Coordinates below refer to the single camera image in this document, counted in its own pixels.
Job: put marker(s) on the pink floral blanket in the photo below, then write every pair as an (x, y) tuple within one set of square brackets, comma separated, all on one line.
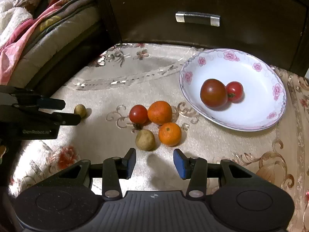
[(21, 36)]

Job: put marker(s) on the dark wooden drawer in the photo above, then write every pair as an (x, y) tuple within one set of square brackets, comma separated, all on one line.
[(149, 9), (108, 29)]

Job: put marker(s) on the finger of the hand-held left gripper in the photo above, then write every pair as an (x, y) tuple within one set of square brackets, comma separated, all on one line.
[(52, 104), (67, 119)]

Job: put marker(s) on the large brown kiwi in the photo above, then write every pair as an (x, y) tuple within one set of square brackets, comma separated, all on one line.
[(144, 140)]

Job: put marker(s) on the beige floral tablecloth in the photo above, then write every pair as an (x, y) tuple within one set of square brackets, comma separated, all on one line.
[(101, 135)]

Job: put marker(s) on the large dark red tomato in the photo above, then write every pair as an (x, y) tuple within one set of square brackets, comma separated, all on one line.
[(213, 93)]

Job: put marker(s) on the large orange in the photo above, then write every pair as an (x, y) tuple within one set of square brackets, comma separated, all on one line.
[(159, 112)]

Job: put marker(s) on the bed with blankets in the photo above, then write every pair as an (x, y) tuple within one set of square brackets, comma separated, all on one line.
[(70, 26)]

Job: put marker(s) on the small red tomato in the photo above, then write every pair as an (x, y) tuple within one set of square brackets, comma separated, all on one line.
[(236, 90), (138, 114)]

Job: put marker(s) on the small orange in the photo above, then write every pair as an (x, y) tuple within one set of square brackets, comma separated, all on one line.
[(169, 134)]

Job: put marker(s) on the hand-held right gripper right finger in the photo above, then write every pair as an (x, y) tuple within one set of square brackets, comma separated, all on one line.
[(179, 164)]

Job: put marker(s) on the white floral rim plate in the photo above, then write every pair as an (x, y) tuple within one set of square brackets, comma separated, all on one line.
[(253, 108)]

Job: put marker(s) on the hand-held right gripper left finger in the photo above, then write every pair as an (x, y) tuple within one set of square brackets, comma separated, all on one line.
[(130, 164)]

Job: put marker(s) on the white fluffy blanket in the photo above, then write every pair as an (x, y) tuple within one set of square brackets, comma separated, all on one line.
[(12, 17)]

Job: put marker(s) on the small brown kiwi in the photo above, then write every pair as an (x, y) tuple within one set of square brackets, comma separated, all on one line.
[(80, 110)]

